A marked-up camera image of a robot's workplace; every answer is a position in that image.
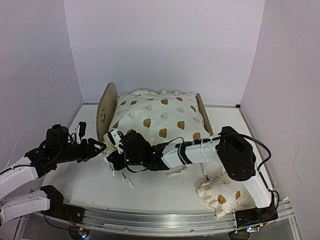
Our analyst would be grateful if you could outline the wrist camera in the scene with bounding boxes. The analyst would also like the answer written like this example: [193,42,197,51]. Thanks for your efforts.
[75,121,87,144]
[107,128,124,154]

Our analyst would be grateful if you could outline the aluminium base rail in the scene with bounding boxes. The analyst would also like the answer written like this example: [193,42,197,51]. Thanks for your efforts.
[23,188,296,232]

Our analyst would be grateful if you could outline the small bear print pillow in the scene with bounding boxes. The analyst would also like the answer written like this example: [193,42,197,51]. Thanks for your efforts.
[197,168,253,217]

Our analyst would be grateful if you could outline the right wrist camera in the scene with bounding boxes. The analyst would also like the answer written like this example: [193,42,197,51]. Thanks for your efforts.
[107,128,124,154]

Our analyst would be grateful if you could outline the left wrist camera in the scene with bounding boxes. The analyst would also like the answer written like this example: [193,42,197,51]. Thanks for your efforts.
[75,121,87,144]

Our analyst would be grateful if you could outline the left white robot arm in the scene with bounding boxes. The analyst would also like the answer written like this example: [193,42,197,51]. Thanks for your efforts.
[0,121,107,224]

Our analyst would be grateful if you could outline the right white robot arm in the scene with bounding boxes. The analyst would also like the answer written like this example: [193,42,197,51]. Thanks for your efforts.
[106,126,280,233]

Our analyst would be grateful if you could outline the wooden pet bed frame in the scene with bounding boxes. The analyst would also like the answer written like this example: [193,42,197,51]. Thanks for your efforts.
[96,82,214,142]

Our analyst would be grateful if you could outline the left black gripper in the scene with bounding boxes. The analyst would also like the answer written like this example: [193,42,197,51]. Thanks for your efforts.
[54,138,106,164]

